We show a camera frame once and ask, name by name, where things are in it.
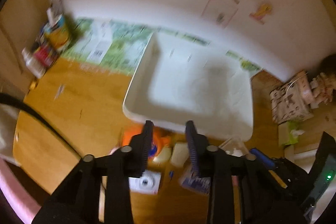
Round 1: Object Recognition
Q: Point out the white plastic storage bin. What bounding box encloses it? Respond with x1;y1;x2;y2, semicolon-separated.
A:
122;32;253;141

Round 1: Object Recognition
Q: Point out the white angular plastic case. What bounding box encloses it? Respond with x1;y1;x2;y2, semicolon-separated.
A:
170;142;189;168

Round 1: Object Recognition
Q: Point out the white pill bottle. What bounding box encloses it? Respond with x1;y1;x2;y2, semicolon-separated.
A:
22;48;46;79

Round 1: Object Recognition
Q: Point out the orange round blue-top toy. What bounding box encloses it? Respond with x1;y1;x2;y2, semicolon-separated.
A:
121;124;171;159

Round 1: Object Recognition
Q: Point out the patterned fabric pouch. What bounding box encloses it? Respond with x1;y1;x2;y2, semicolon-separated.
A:
270;71;314;124

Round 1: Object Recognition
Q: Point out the green tissue pack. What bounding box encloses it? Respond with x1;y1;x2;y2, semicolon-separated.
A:
278;121;305;147

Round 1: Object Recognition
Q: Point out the pink paper wall note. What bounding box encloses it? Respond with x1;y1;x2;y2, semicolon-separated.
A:
201;0;238;28

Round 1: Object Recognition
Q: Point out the black cable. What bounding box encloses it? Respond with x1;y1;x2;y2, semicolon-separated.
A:
0;93;83;159

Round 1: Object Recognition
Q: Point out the blue dental floss box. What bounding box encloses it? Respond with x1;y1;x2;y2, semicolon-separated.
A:
179;171;210;195

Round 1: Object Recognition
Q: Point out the yellow character wall sticker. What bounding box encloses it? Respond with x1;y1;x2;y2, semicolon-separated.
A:
249;3;273;24

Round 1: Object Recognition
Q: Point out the green landscape poster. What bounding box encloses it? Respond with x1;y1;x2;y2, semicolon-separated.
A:
60;17;263;77

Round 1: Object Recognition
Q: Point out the stack of colourful books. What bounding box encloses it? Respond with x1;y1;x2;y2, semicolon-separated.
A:
31;0;71;69

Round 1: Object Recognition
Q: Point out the plush doll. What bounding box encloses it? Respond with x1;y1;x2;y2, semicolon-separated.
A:
309;54;336;109

